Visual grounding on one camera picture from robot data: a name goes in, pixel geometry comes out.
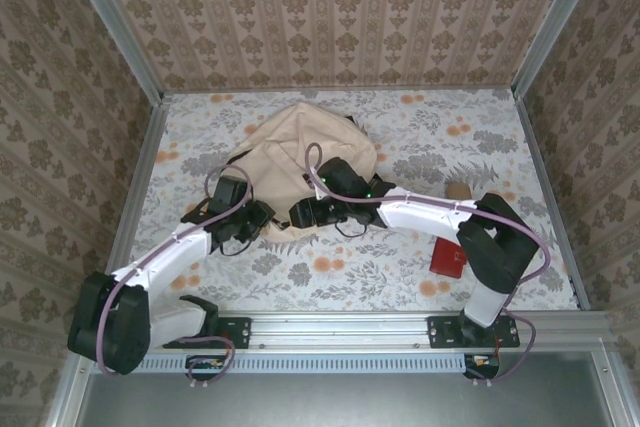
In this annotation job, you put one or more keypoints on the beige fabric backpack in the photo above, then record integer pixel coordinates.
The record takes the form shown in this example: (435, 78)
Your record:
(300, 137)

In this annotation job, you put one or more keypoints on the red wallet case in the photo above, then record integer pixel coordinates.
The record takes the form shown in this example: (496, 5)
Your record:
(447, 259)

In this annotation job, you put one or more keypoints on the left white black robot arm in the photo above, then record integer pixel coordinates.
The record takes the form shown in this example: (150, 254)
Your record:
(165, 259)

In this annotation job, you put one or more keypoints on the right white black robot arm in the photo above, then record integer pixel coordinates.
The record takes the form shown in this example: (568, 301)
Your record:
(425, 212)

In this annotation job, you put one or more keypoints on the floral patterned table cover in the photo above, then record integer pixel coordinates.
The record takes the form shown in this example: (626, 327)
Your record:
(350, 287)

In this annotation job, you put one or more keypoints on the grey metal panel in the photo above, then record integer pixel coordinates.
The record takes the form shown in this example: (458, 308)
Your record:
(325, 402)

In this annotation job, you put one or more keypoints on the left aluminium side rail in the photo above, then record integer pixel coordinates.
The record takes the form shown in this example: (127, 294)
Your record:
(145, 167)

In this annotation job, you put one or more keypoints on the aluminium side rail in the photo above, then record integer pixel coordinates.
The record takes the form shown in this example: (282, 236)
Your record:
(145, 167)
(535, 147)

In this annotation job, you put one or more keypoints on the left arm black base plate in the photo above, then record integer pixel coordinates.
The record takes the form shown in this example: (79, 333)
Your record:
(240, 333)

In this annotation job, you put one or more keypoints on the aluminium front frame rail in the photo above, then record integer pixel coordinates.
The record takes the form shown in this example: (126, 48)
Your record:
(340, 327)

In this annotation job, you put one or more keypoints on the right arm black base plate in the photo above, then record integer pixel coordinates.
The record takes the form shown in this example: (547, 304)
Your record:
(440, 332)

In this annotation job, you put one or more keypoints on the right aluminium side rail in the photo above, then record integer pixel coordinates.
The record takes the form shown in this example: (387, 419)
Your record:
(535, 147)

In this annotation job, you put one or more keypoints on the left aluminium corner post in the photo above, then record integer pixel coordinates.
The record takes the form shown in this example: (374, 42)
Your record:
(116, 27)

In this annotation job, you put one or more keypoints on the aluminium corner post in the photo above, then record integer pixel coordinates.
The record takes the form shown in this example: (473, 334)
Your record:
(116, 27)
(556, 22)

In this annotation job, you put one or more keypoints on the right aluminium corner post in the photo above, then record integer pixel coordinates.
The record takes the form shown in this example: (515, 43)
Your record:
(556, 22)

